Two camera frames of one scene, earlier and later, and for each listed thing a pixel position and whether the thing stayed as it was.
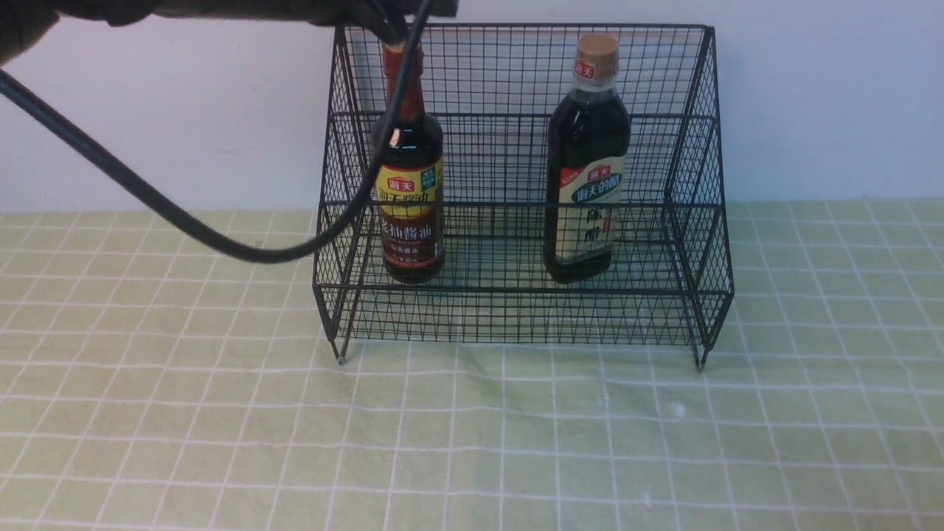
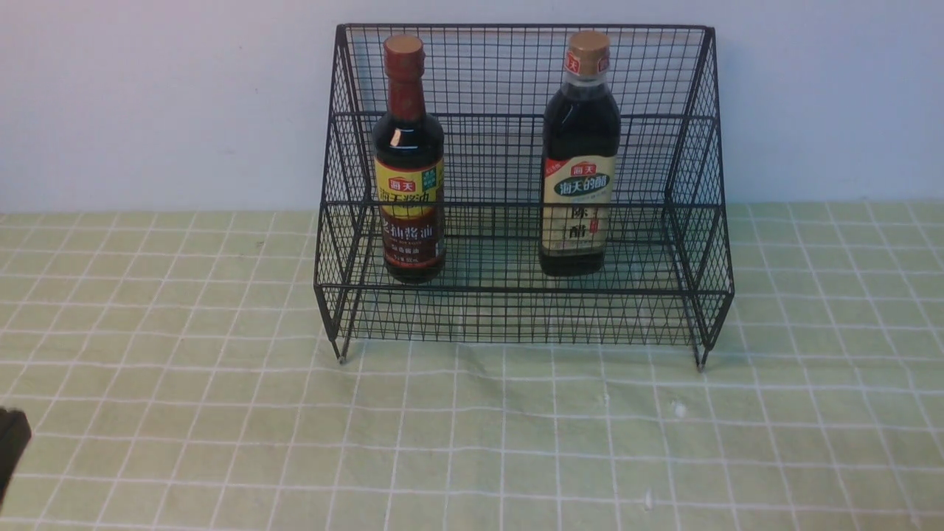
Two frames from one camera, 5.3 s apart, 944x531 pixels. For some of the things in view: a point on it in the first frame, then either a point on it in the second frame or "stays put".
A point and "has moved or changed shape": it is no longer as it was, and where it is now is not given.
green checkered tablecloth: [152, 378] stays put
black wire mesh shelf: [556, 184] stays put
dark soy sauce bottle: [409, 198] stays put
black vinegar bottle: [588, 165] has moved or changed shape
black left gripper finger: [384, 17] to [15, 433]
